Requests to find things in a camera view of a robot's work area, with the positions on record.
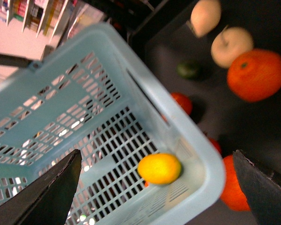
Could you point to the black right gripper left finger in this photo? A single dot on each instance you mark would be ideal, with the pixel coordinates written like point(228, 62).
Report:
point(48, 199)

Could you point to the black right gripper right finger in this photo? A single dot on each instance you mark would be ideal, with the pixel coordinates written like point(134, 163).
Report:
point(261, 186)

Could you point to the yellow lemon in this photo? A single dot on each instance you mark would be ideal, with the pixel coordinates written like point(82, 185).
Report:
point(159, 169)

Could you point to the teal plastic shopping basket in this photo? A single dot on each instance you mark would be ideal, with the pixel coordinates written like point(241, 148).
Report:
point(94, 94)

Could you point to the large orange front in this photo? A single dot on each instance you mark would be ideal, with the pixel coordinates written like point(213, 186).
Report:
point(232, 194)

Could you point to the red pomegranate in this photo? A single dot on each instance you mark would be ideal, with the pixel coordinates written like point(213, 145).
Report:
point(216, 145)

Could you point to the large orange tangerine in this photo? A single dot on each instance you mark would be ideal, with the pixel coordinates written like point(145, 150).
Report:
point(255, 75)

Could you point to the orange persimmon green leaf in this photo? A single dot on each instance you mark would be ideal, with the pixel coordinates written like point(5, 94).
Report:
point(183, 101)

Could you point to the dark green avocado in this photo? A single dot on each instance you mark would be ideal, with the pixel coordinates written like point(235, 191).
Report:
point(188, 69)

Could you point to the black display tray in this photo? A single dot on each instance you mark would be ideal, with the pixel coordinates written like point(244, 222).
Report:
point(234, 123)

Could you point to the white pear with stem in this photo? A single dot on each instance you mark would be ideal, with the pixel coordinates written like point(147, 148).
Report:
point(229, 44)

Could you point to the white round pear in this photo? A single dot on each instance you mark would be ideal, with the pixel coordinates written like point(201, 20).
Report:
point(205, 16)

